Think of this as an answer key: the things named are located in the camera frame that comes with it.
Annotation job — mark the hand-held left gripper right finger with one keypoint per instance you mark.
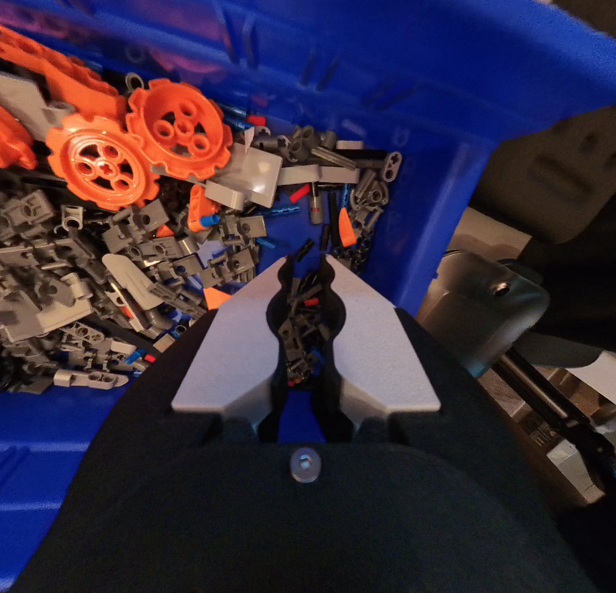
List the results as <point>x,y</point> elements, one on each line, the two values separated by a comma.
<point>385,362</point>

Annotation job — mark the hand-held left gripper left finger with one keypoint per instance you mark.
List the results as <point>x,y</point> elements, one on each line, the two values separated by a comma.
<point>226,362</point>

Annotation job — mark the pile of toy block pieces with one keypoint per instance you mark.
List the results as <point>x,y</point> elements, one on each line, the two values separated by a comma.
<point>72,265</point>

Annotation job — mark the blue parts bin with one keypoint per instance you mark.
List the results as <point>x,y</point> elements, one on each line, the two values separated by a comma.
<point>385,49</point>

